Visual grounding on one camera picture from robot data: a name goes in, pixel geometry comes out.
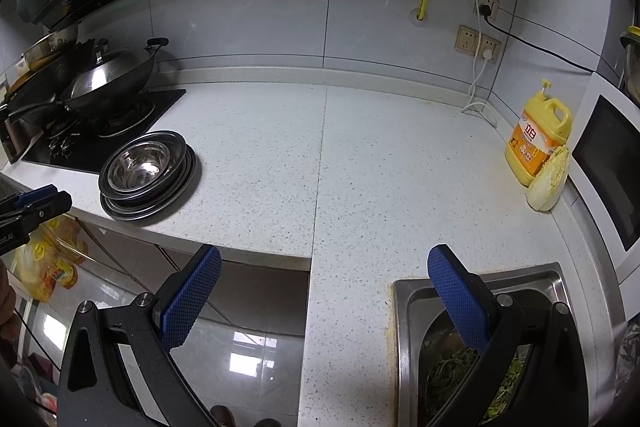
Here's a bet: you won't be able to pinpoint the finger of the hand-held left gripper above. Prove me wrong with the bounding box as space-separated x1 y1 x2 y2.
0 190 74 234
0 185 57 214

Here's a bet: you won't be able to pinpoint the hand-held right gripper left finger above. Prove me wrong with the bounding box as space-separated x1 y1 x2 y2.
59 244 223 427

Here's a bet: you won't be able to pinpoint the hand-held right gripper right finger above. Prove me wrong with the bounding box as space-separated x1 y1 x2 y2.
426 244 592 427

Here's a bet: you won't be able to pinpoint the small steel bowl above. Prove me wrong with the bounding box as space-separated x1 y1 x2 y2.
108 141 170 194

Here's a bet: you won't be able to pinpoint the large steel bowl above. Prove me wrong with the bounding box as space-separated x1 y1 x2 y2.
102 131 189 200

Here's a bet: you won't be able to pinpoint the steel basin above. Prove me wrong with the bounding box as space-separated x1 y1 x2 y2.
417 306 542 427

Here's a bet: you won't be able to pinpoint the yellow plastic bag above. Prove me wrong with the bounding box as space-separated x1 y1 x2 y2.
14 213 89 304

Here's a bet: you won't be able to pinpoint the grey cabinet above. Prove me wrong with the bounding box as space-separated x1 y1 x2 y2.
75 218 312 344

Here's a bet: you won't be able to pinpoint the green leafy vegetables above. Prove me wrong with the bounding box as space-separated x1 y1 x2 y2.
425 346 527 427

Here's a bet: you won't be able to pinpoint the black frying pan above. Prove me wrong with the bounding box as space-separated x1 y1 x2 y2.
0 39 109 140

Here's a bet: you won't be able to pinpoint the steel sink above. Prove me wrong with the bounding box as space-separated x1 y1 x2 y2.
391 262 629 427

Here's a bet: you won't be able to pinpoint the black glass gas stove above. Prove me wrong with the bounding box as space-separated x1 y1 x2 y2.
21 88 187 174

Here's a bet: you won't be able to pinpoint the napa cabbage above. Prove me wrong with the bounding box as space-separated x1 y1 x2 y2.
527 144 571 212

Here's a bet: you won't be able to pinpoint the steel frying pan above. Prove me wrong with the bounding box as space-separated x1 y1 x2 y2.
21 23 84 70

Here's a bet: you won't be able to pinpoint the clear plastic bag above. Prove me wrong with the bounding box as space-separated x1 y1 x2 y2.
612 323 640 401

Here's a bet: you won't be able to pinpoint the yellow dish soap bottle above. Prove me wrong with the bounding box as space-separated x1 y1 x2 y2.
504 79 572 187

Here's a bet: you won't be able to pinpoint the white microwave oven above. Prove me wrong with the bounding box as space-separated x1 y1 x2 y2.
569 74 640 289

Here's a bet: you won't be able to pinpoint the steel container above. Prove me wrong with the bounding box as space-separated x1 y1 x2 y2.
619 26 640 104

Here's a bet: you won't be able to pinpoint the dark wok with black handle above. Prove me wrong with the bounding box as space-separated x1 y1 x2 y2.
61 38 169 114

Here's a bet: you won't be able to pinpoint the white power cable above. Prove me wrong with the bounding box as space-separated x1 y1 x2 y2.
461 0 501 128

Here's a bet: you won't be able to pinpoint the black power cable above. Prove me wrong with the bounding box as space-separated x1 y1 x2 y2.
479 2 597 74

